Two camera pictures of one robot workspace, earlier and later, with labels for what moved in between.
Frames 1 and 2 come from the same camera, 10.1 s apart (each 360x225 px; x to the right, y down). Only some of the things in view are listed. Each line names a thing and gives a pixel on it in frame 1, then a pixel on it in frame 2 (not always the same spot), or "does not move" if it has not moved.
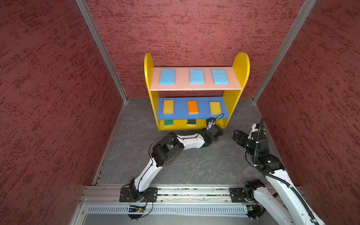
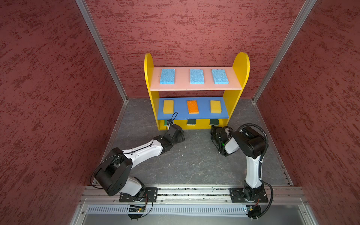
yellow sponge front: (168, 107) does not move
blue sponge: (220, 76) does not move
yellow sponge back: (215, 108) does not move
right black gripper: (243, 136) to (214, 129)
